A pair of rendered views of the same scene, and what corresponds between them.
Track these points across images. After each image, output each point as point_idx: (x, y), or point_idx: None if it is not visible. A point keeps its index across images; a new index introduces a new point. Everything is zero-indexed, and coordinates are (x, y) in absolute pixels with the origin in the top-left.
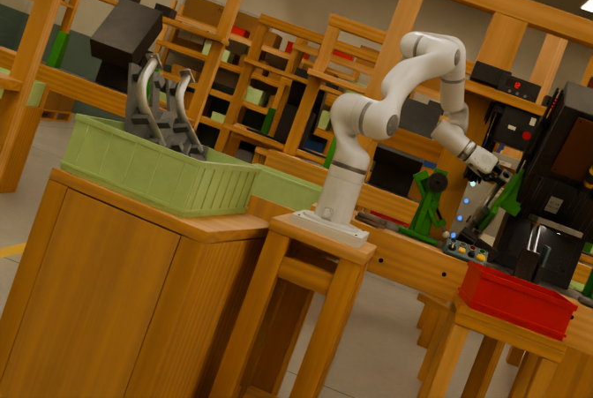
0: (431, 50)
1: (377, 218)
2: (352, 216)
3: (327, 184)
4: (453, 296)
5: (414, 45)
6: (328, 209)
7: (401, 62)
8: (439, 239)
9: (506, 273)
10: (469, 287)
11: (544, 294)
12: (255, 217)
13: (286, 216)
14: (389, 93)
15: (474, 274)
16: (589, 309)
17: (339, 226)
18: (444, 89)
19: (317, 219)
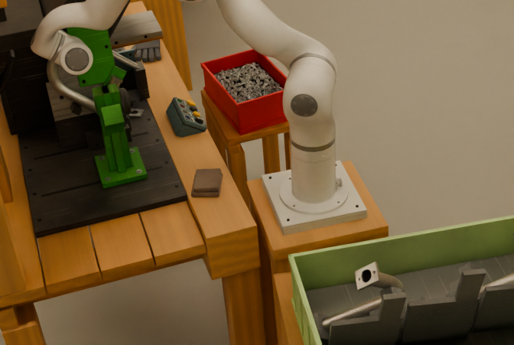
0: None
1: (210, 173)
2: (199, 204)
3: (333, 164)
4: (229, 143)
5: None
6: (336, 177)
7: (256, 4)
8: (30, 169)
9: (143, 102)
10: (269, 113)
11: (270, 60)
12: (288, 294)
13: (332, 233)
14: (308, 38)
15: (269, 101)
16: (170, 56)
17: (338, 176)
18: (125, 4)
19: (348, 191)
